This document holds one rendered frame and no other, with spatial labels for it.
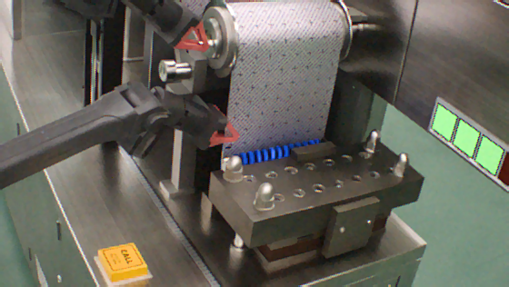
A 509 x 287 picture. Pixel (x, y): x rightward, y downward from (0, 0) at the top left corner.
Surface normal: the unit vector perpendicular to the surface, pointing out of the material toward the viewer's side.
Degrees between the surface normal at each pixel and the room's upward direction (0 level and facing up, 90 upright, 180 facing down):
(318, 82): 90
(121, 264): 0
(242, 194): 0
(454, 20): 90
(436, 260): 0
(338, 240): 90
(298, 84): 90
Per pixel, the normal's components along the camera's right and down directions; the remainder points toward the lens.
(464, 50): -0.86, 0.15
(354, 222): 0.49, 0.49
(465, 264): 0.13, -0.86
